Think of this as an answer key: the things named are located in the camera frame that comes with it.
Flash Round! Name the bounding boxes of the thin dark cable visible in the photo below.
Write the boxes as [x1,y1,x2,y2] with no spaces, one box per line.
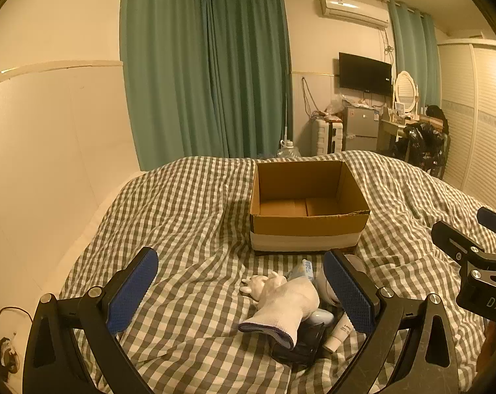
[0,306,36,354]

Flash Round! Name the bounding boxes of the white plastic bottle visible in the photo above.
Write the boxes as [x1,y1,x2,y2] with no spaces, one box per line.
[316,268,344,307]

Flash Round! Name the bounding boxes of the grey checked blanket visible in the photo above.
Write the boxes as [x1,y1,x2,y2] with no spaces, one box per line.
[59,150,496,394]

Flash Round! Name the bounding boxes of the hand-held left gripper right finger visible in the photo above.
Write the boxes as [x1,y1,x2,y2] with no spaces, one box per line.
[322,249,462,394]

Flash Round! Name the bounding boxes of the clear plastic bag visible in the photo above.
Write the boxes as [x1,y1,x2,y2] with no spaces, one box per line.
[324,94,347,118]

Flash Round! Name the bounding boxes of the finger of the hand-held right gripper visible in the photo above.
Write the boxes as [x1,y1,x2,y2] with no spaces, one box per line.
[477,207,496,241]
[431,221,484,267]

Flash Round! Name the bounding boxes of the black wall television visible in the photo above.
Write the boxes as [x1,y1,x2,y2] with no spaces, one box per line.
[338,52,393,96]

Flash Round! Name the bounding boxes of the white rounded object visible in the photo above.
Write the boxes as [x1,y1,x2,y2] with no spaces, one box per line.
[306,310,335,327]

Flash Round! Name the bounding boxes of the black case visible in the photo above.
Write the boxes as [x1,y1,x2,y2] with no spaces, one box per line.
[271,322,328,368]

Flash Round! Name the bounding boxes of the hanging wall cables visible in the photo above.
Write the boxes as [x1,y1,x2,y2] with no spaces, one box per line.
[300,76,321,116]

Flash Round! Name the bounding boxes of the wall socket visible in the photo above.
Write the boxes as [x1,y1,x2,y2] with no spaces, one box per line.
[0,337,20,374]

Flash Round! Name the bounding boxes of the white air conditioner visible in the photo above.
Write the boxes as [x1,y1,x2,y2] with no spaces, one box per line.
[317,0,390,29]

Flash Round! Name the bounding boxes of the white cream tube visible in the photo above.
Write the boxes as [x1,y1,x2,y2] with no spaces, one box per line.
[322,312,355,354]

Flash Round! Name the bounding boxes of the clear water jug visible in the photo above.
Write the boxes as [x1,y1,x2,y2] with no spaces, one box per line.
[276,140,302,160]

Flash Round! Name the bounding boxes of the green curtain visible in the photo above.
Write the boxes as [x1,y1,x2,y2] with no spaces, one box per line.
[387,0,441,109]
[203,0,293,160]
[120,0,213,171]

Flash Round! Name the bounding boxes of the cardboard box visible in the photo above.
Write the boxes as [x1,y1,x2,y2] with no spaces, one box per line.
[249,160,371,257]

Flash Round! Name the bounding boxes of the grey small fridge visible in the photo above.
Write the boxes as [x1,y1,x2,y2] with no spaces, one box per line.
[343,106,381,152]

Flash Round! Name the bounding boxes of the white knitted glove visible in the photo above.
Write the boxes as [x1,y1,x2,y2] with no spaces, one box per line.
[238,272,320,349]

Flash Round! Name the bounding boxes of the pile of black bags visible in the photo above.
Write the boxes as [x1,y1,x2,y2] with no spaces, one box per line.
[396,106,450,170]

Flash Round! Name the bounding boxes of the white pole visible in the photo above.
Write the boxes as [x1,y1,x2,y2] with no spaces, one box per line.
[284,90,292,145]

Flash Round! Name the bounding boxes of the white louvred wardrobe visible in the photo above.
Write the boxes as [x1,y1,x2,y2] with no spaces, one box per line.
[437,39,496,202]

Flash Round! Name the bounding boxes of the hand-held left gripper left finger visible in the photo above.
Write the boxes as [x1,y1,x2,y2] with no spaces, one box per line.
[22,247,159,394]

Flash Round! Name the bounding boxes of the white oval mirror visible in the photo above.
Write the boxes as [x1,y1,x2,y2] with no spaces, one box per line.
[393,71,420,112]

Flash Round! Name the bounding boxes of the white suitcase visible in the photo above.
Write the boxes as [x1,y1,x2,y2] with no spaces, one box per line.
[311,118,345,157]

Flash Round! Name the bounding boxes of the white dressing table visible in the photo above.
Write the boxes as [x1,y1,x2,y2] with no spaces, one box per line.
[377,113,431,152]

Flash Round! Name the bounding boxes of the blue floral tissue packet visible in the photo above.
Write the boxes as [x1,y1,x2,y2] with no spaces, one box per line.
[287,259,316,284]

